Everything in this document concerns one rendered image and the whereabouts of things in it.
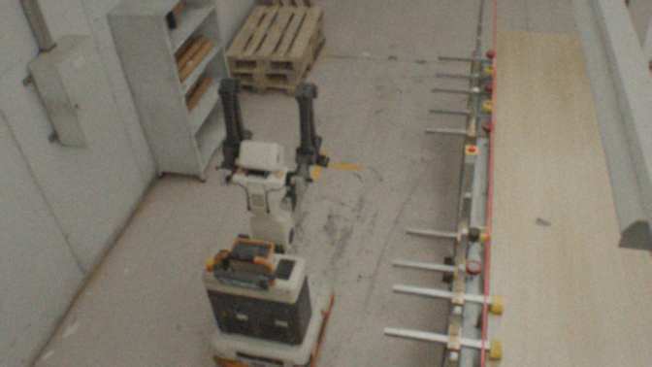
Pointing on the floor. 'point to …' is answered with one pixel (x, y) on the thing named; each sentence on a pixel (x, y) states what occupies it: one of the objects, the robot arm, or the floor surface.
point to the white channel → (631, 84)
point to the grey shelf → (140, 47)
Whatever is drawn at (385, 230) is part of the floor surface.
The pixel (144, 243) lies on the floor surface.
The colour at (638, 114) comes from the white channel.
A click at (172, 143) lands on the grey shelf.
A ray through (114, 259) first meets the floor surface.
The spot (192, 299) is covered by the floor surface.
